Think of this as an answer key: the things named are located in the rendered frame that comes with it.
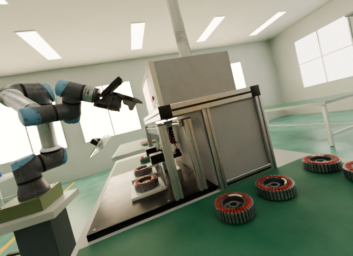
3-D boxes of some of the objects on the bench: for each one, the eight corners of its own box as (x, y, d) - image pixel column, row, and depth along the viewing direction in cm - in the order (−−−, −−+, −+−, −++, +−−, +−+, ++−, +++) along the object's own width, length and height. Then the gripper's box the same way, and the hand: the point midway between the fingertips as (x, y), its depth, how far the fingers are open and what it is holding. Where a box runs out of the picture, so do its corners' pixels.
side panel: (221, 191, 62) (201, 109, 61) (217, 188, 65) (198, 110, 64) (277, 168, 69) (260, 94, 68) (271, 166, 72) (255, 96, 71)
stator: (134, 178, 92) (133, 172, 92) (134, 173, 103) (133, 168, 103) (153, 172, 95) (152, 166, 95) (151, 168, 106) (149, 162, 106)
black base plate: (87, 242, 51) (85, 235, 51) (111, 180, 113) (111, 177, 113) (216, 190, 64) (215, 184, 64) (174, 160, 125) (174, 157, 125)
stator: (259, 202, 49) (256, 191, 49) (255, 184, 60) (253, 175, 60) (302, 201, 45) (300, 188, 45) (290, 182, 56) (288, 172, 55)
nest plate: (132, 182, 90) (131, 180, 90) (132, 175, 105) (131, 173, 104) (157, 174, 94) (157, 172, 94) (154, 168, 109) (154, 166, 108)
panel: (216, 185, 63) (197, 110, 61) (173, 157, 126) (164, 119, 125) (218, 184, 63) (200, 109, 62) (175, 156, 126) (165, 119, 125)
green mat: (108, 180, 114) (108, 180, 114) (116, 162, 173) (116, 162, 173) (222, 144, 139) (222, 143, 139) (196, 139, 198) (195, 139, 198)
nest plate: (132, 202, 67) (131, 199, 67) (132, 189, 81) (131, 186, 81) (166, 189, 71) (165, 186, 71) (160, 179, 85) (159, 176, 85)
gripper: (95, 107, 78) (139, 116, 84) (91, 104, 70) (140, 115, 75) (99, 90, 79) (142, 100, 85) (95, 85, 70) (144, 96, 76)
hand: (139, 100), depth 80 cm, fingers closed
